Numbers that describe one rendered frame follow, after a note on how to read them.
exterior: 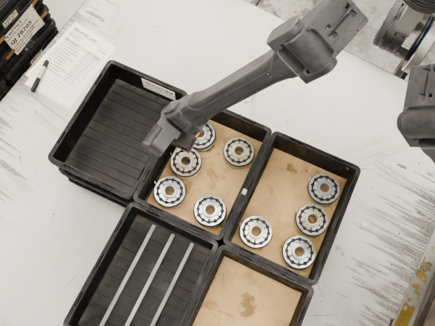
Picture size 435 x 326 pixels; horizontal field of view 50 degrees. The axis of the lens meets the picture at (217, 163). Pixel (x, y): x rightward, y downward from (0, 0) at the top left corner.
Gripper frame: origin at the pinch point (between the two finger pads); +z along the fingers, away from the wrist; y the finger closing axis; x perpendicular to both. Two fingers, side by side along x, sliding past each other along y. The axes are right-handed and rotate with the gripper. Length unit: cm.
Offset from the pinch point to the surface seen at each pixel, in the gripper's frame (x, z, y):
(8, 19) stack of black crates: 36, 56, -109
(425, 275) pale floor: 23, 108, 113
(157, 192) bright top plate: -11.9, 20.6, -3.4
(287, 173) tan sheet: 13.2, 24.5, 31.5
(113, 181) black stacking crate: -14.3, 23.5, -18.9
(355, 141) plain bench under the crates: 40, 38, 50
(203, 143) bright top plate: 9.4, 21.4, 2.4
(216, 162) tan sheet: 6.2, 24.1, 8.7
